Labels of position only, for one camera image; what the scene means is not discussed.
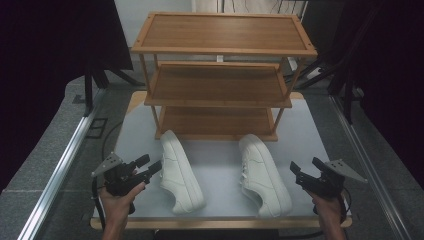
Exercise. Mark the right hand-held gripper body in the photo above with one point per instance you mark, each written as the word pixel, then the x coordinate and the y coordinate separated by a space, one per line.
pixel 328 185

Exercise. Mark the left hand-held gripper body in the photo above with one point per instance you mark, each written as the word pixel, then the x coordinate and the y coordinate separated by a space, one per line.
pixel 116 175

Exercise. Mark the white sneaker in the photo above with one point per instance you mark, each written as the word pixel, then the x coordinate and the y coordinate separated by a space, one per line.
pixel 263 180
pixel 180 176

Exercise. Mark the three-tier wooden shoe rack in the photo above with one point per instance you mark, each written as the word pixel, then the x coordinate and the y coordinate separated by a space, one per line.
pixel 220 31

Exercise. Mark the person's right hand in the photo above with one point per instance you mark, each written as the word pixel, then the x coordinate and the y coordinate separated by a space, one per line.
pixel 326 210

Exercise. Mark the person's left hand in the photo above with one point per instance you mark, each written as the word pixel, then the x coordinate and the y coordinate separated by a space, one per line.
pixel 116 206

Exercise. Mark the black metal stand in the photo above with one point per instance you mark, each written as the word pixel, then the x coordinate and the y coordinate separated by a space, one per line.
pixel 348 83
pixel 88 86

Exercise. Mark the dark curtain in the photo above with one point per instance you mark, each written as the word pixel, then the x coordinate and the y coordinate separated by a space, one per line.
pixel 40 66
pixel 393 83

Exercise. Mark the silver metal rail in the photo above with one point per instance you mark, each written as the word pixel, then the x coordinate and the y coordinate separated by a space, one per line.
pixel 366 160
pixel 63 160

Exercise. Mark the black floor socket frame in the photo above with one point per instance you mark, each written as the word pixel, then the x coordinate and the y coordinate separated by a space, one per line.
pixel 96 128

